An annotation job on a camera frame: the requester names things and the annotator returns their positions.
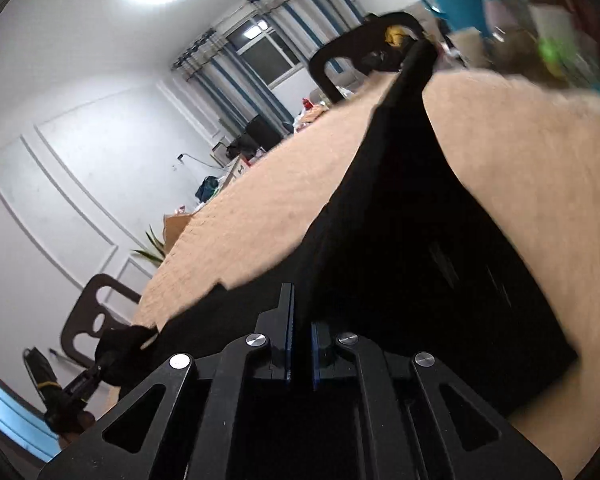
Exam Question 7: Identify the black object with yellow band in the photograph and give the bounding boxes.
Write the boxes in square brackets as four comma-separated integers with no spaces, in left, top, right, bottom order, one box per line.
[23,347,62,413]

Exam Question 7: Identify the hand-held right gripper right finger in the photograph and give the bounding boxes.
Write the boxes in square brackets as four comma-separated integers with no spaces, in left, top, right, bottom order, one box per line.
[310,321,563,480]

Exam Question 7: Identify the black pants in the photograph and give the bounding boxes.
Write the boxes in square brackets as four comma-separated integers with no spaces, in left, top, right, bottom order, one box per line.
[95,40,578,418]

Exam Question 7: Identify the striped blue grey curtain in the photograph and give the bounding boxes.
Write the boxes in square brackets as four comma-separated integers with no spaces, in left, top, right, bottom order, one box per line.
[247,0,365,58]
[172,29,287,137]

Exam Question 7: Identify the window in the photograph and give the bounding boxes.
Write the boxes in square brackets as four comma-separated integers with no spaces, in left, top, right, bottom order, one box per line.
[227,17,302,87]

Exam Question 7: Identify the dark wooden chair left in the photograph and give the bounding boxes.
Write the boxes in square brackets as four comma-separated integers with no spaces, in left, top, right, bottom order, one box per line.
[60,274,142,367]

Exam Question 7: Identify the black suitcase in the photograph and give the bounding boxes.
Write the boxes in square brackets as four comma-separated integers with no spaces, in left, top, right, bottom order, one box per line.
[245,114,287,152]

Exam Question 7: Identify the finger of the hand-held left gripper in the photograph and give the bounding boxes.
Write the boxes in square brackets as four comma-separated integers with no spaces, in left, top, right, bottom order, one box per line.
[62,362,105,403]

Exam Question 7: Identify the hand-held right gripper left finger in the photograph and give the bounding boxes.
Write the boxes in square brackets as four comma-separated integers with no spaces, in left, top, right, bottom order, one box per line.
[37,282,296,480]

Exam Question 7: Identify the tan quilted blanket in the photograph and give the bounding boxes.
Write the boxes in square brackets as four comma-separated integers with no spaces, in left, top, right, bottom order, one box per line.
[87,67,600,480]

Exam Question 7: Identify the dark blue bag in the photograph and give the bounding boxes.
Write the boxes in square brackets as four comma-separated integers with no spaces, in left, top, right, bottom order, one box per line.
[195,176,222,202]

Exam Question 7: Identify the green potted plant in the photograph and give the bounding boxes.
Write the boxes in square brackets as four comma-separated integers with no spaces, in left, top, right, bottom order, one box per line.
[132,225,167,264]

